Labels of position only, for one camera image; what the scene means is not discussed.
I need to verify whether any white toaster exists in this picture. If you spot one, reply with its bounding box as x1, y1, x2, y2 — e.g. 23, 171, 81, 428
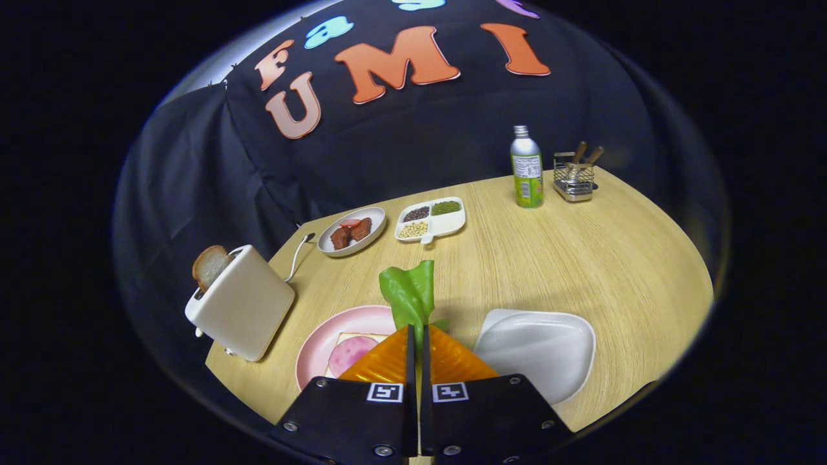
185, 245, 297, 362

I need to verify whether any white leaf-shaped plate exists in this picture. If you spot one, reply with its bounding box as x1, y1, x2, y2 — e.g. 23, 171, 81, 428
474, 308, 596, 406

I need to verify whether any toasted bread slice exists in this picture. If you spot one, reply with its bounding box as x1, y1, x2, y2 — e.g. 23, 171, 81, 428
192, 245, 235, 295

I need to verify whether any black backdrop cloth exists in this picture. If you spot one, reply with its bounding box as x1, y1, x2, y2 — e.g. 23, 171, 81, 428
111, 0, 711, 401

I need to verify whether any wire utensil holder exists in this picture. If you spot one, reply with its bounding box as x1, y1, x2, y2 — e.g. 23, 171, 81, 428
553, 151, 598, 202

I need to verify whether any pink plate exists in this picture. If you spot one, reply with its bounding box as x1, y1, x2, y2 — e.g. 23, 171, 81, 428
295, 305, 398, 391

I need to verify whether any pink ham slice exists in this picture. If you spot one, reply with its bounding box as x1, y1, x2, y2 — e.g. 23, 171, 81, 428
328, 336, 380, 378

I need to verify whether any white divided dish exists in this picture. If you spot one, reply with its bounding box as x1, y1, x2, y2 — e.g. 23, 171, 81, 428
395, 197, 466, 245

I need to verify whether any round white plate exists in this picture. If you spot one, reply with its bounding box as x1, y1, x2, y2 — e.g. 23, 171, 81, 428
317, 207, 387, 258

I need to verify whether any white bread slice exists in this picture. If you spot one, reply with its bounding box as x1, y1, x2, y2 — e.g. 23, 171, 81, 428
323, 332, 390, 379

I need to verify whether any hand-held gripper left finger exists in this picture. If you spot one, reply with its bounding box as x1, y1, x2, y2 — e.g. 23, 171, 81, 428
268, 325, 419, 465

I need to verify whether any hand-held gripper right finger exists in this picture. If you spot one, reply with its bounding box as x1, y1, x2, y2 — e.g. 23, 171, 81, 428
420, 325, 576, 465

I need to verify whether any green bottle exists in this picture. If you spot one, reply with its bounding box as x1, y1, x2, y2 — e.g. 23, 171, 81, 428
510, 125, 545, 209

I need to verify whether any white toaster cable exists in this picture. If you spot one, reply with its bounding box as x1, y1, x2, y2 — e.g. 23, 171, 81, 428
284, 232, 316, 283

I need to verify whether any green lettuce leaf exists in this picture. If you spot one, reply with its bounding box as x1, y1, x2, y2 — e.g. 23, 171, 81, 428
379, 260, 450, 353

